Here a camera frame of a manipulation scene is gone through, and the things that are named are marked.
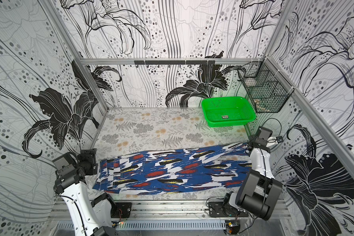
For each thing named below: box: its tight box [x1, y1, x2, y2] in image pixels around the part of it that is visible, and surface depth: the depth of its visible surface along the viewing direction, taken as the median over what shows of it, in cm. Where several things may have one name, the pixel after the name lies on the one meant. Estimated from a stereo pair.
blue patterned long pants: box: [92, 142, 253, 196], surface depth 86 cm
